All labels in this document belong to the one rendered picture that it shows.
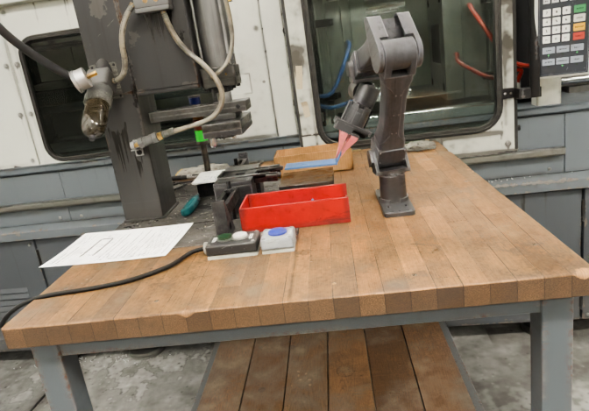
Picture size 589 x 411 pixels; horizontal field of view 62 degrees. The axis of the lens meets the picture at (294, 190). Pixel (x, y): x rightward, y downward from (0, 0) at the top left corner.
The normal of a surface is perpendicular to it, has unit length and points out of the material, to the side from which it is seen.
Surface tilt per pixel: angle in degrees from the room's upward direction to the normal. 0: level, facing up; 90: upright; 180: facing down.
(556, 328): 90
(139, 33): 90
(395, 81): 119
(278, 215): 90
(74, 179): 90
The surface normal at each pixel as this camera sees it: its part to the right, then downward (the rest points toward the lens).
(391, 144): 0.17, 0.68
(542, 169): -0.11, 0.29
